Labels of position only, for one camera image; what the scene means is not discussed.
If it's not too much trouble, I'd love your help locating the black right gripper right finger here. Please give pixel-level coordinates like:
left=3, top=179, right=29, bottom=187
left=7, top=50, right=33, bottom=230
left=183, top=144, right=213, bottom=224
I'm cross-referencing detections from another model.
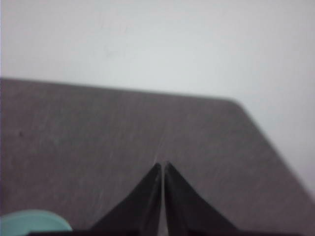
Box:
left=164, top=163, right=236, bottom=236

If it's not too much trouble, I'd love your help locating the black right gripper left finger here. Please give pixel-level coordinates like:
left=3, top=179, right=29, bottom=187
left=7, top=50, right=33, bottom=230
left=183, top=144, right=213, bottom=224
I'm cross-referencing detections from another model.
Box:
left=91, top=163, right=162, bottom=236

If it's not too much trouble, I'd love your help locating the teal ceramic bowl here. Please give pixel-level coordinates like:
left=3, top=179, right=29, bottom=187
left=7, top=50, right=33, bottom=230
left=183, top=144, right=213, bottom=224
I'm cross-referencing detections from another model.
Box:
left=0, top=209, right=72, bottom=236

